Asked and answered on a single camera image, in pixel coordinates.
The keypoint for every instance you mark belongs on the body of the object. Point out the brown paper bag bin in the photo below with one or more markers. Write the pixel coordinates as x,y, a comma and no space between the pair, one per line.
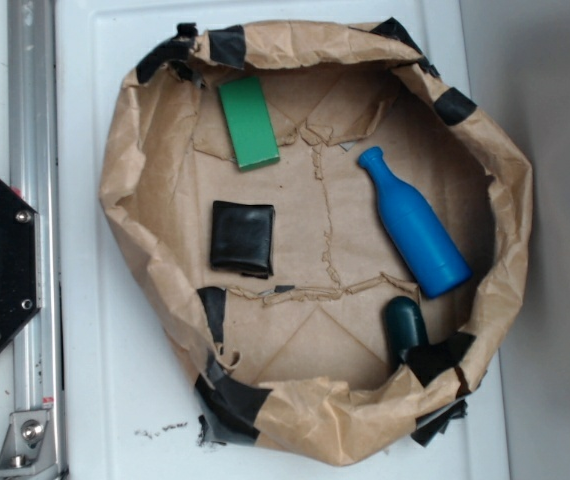
299,361

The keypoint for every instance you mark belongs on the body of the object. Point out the green rectangular block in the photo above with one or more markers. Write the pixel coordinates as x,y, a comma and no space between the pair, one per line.
249,124

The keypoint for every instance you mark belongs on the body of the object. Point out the blue plastic bottle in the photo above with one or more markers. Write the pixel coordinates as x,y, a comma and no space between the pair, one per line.
414,228

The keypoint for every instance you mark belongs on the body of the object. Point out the metal corner bracket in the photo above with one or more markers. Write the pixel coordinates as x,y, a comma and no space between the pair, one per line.
29,447

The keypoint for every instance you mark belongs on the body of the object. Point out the dark teal rounded capsule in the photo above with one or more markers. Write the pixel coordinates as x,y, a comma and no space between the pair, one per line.
404,327

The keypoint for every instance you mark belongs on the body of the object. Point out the black folded leather wallet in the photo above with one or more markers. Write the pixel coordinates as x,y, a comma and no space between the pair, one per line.
242,238

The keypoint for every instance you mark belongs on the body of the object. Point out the aluminium extrusion rail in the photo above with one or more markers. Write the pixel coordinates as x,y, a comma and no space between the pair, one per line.
38,348

